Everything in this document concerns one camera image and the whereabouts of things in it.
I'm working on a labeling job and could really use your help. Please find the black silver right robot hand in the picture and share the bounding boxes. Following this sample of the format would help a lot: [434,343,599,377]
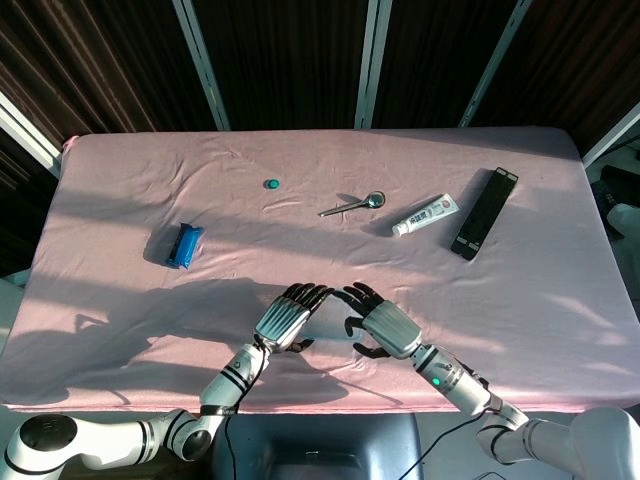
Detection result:
[342,282,424,360]

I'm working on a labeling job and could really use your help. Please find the metal frame post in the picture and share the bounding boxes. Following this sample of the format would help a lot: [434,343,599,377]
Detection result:
[582,102,640,169]
[353,0,394,130]
[0,92,64,179]
[172,0,231,131]
[457,0,535,129]

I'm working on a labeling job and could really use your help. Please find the blue snack packet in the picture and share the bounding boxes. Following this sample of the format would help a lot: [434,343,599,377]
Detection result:
[164,222,206,272]

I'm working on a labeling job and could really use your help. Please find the long black rectangular bar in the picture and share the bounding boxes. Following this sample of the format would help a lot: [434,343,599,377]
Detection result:
[449,167,520,262]

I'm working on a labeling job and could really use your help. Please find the white toothpaste tube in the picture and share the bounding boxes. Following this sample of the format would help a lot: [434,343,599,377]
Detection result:
[391,193,461,238]

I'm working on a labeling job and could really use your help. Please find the pink tablecloth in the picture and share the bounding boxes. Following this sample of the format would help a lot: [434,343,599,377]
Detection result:
[0,127,640,415]

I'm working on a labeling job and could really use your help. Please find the metal spoon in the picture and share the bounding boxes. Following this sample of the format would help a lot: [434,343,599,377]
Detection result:
[318,191,387,218]

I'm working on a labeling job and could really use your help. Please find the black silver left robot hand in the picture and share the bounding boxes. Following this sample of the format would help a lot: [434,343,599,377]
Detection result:
[253,282,335,354]

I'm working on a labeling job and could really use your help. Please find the grey robot torso base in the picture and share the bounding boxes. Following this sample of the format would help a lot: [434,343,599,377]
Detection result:
[212,413,426,480]

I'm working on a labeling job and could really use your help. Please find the black cable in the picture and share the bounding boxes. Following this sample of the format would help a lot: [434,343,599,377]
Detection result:
[403,413,484,480]

